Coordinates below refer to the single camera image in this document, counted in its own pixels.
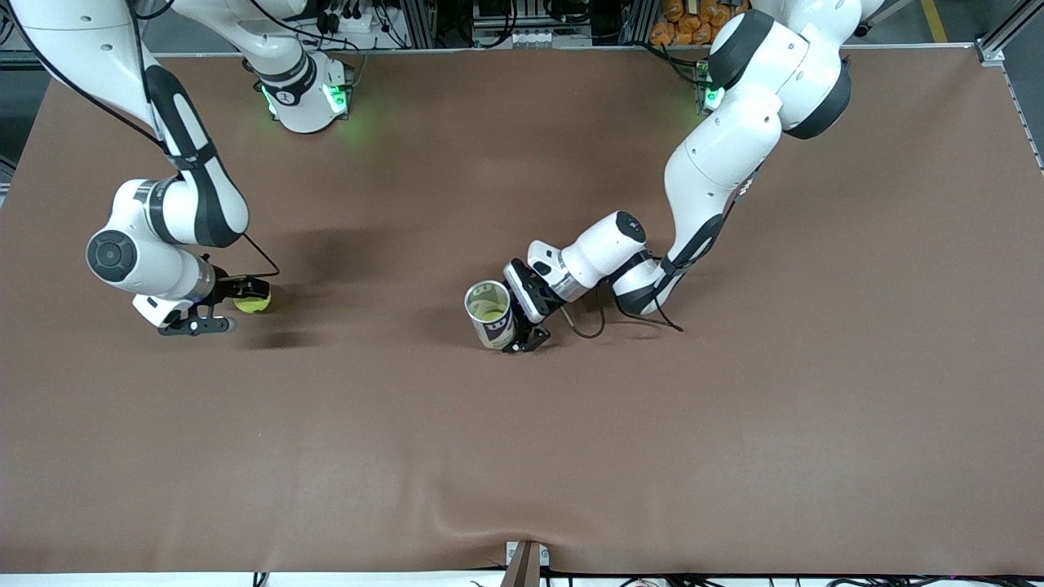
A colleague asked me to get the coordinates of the silver tennis ball can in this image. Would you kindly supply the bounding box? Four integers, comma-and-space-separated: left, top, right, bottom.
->
465, 280, 516, 351

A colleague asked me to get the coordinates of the brown table mat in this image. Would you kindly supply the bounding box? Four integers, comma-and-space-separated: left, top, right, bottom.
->
0, 45, 1044, 576

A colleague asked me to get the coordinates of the pile of orange items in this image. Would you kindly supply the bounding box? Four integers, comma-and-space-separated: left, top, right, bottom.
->
650, 0, 755, 46

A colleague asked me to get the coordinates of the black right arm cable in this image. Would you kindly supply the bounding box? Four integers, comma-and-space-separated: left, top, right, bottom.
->
0, 0, 281, 280

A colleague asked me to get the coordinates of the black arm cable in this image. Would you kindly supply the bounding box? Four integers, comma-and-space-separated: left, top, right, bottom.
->
563, 281, 684, 340
0, 0, 281, 280

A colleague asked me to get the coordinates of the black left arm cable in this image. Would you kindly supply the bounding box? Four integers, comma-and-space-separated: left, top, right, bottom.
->
563, 281, 684, 340

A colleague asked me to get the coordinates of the metal edge bracket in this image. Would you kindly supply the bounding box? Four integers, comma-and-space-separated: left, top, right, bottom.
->
506, 541, 550, 587

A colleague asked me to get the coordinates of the aluminium frame post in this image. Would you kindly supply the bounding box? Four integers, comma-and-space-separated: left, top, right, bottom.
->
622, 0, 657, 46
400, 0, 437, 48

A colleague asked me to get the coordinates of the aluminium frame strut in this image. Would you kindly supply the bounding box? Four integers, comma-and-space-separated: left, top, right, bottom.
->
975, 0, 1044, 66

